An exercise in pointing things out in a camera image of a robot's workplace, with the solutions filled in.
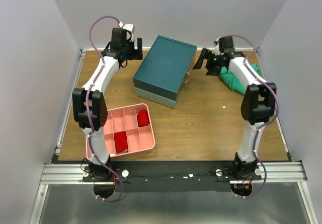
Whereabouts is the red sock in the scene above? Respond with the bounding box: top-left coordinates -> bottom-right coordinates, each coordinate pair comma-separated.
137,109 -> 149,127
114,131 -> 128,153

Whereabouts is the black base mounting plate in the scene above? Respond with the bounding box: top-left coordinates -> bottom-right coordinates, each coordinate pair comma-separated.
81,161 -> 261,193

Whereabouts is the pink divided tray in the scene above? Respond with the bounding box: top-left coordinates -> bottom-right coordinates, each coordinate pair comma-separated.
84,103 -> 155,164

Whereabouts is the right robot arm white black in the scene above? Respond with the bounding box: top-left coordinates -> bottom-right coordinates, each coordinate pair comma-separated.
193,36 -> 278,180

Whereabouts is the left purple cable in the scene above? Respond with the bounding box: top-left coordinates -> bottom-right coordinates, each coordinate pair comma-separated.
85,16 -> 125,202

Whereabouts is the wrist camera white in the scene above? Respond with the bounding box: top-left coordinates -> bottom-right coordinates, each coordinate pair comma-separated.
118,22 -> 135,34
212,38 -> 223,55

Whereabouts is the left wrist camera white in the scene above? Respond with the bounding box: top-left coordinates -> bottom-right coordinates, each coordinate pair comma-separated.
118,22 -> 135,34

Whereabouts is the red sock top right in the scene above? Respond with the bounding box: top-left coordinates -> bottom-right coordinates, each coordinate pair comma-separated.
137,109 -> 149,127

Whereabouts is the aluminium rail frame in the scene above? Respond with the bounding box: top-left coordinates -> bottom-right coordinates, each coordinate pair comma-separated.
31,60 -> 318,223

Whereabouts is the green cloth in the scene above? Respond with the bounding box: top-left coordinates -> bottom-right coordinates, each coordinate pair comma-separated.
218,60 -> 267,95

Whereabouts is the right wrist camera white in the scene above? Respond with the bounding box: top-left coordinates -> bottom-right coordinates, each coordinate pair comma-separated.
212,38 -> 223,55

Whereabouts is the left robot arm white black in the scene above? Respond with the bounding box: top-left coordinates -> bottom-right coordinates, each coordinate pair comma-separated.
72,24 -> 143,181

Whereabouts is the teal drawer box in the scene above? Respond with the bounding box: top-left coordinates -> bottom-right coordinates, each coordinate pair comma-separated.
133,35 -> 197,109

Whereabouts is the red sock bottom middle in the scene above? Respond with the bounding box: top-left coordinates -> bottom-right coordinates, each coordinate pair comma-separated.
114,131 -> 128,153

